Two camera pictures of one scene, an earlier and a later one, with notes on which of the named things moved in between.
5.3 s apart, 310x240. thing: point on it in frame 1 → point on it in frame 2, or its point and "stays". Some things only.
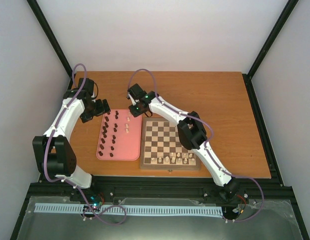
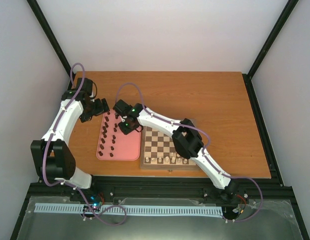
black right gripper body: [138, 112] → [128, 128]
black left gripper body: [94, 110] stays
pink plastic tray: [120, 136] stays
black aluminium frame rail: [260, 189] stays
